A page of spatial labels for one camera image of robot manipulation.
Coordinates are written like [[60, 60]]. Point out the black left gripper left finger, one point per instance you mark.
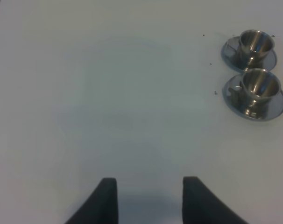
[[101, 207]]

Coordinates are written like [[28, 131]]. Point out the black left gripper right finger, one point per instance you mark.
[[201, 206]]

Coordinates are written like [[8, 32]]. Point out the near stainless steel teacup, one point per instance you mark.
[[253, 88]]

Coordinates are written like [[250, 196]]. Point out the stainless steel teacup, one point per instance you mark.
[[253, 88], [252, 46]]

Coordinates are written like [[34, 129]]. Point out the far stainless steel teacup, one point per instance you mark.
[[252, 46]]

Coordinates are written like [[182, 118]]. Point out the near steel cup saucer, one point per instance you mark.
[[267, 112]]

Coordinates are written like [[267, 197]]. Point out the steel cup saucer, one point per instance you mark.
[[231, 58], [267, 112]]

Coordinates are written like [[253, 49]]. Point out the far steel cup saucer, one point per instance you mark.
[[231, 58]]

